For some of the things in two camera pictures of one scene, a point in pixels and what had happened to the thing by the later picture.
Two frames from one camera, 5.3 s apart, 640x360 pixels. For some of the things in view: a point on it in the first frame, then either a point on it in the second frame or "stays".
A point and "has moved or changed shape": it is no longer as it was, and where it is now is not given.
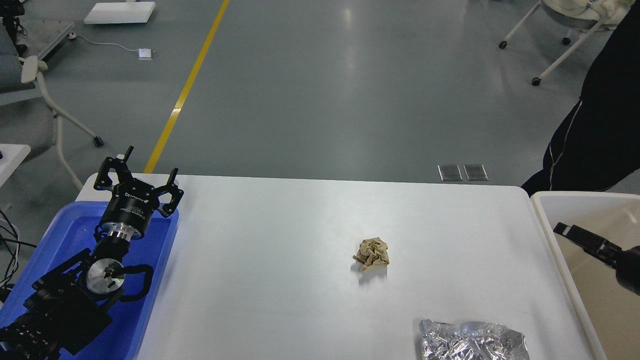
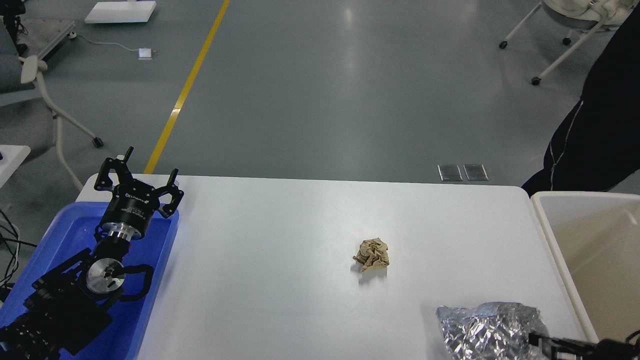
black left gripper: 133,202 stays
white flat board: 121,12 stays
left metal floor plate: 450,172 stays
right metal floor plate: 475,172 stays
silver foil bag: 471,340 has moved or changed shape
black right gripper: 627,263 -> 605,349
